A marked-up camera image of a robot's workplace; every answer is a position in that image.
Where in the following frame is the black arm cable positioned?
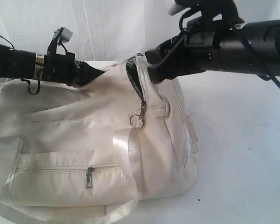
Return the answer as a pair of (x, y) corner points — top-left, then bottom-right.
(178, 7), (280, 98)
(0, 32), (42, 96)

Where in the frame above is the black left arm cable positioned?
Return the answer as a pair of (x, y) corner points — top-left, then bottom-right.
(0, 32), (42, 96)

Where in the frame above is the metal key ring zipper pull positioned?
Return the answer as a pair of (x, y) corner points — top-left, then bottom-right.
(129, 100), (147, 129)

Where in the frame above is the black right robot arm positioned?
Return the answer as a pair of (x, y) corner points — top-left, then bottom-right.
(145, 20), (280, 84)

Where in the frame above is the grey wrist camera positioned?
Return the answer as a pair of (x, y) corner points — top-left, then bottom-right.
(52, 27), (73, 44)
(168, 0), (245, 24)

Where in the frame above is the cream fabric duffel bag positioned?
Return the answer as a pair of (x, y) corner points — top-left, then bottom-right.
(0, 56), (199, 224)

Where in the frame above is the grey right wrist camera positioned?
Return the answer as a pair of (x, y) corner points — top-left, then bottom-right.
(168, 0), (245, 24)

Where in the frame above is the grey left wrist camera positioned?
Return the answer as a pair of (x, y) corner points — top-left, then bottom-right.
(52, 27), (73, 44)

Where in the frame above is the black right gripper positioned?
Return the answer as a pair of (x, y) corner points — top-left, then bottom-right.
(145, 17), (224, 83)

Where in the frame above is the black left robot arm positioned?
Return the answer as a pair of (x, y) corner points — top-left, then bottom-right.
(0, 45), (104, 86)

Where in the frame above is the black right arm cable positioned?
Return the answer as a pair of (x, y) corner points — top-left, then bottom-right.
(178, 7), (280, 98)

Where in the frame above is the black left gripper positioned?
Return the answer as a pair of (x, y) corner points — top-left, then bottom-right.
(41, 52), (104, 88)

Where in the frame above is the white backdrop curtain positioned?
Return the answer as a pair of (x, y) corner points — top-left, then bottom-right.
(0, 0), (280, 80)

